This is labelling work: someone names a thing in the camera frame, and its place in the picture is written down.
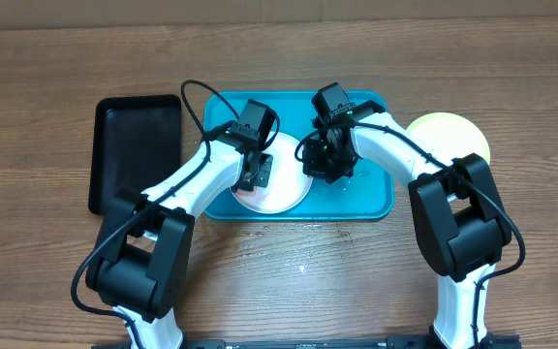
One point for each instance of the white round plate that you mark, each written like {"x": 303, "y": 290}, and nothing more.
{"x": 288, "y": 184}

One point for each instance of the green and red sponge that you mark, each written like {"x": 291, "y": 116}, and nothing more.
{"x": 254, "y": 193}

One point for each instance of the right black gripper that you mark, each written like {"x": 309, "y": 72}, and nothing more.
{"x": 321, "y": 168}

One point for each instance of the black rectangular tray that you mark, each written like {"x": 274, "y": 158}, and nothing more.
{"x": 136, "y": 145}

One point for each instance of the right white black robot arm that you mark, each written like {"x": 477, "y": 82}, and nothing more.
{"x": 460, "y": 223}

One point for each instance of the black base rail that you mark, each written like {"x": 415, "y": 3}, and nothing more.
{"x": 414, "y": 341}

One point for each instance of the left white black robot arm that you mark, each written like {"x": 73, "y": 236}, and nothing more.
{"x": 140, "y": 258}

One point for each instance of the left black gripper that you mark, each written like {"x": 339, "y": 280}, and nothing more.
{"x": 263, "y": 178}

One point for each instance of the yellow green-rimmed round plate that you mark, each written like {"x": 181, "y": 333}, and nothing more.
{"x": 452, "y": 133}

